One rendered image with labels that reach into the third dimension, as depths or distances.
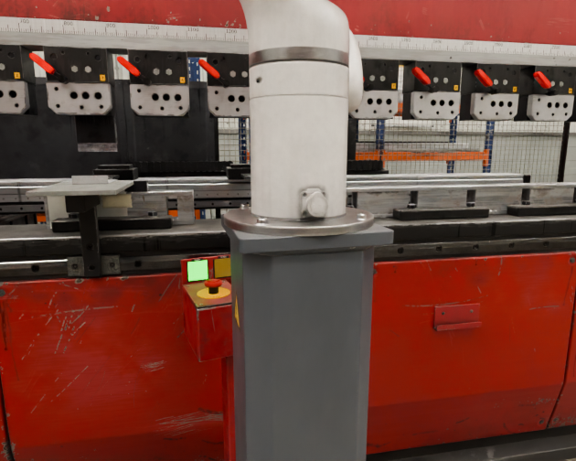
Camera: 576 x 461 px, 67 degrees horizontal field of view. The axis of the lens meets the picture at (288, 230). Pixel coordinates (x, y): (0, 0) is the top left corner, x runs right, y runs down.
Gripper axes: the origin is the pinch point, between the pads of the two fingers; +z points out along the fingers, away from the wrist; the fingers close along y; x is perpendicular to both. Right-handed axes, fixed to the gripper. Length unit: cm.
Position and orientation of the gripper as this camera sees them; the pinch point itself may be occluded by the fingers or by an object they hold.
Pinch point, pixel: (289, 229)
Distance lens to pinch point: 78.8
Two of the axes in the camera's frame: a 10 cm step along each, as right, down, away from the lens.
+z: -0.4, 9.6, 2.7
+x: 9.1, -0.8, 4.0
